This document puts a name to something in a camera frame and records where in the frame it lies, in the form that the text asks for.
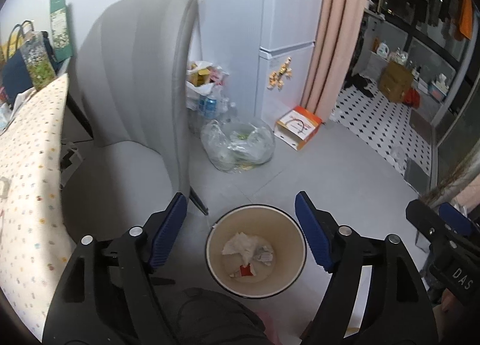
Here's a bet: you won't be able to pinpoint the green tall box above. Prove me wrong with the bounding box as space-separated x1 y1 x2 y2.
49 0 73 62

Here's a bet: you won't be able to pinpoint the orange white cardboard box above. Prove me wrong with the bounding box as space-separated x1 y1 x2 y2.
273 106 322 151

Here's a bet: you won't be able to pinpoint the torn red white carton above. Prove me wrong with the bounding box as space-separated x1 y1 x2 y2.
229 264 256 278

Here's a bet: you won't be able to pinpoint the white plastic wrapper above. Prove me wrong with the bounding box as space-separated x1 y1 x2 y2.
221 232 259 266

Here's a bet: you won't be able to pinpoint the white bag of recyclables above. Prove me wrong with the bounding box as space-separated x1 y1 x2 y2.
185 61 230 137

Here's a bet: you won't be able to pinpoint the dark trouser knee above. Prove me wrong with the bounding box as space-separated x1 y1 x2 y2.
160 287 271 344

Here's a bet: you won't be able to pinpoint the printed paper ball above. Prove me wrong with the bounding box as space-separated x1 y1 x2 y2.
253 245 274 266

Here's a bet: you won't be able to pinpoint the pink curtain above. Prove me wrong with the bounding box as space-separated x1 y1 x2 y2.
301 0 366 123

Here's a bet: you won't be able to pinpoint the white refrigerator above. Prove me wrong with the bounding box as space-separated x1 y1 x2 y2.
199 0 322 126

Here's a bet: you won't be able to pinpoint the clear plastic garbage bag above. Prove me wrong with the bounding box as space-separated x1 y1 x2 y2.
200 118 276 172

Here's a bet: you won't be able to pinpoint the navy tote bag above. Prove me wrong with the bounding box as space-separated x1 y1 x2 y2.
1 20 59 105

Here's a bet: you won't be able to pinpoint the brown cardboard box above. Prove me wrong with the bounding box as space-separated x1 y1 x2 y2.
378 61 413 103

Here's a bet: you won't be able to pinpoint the grey upholstered chair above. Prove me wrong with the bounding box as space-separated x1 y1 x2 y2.
62 0 198 241

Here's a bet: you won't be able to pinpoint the cream round trash bin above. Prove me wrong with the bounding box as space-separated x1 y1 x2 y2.
205 204 307 299

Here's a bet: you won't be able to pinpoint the yellow gecko fridge magnet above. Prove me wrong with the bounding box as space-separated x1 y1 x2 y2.
267 57 292 91

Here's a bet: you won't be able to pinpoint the white detergent bottle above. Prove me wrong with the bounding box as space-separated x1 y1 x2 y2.
376 42 390 60

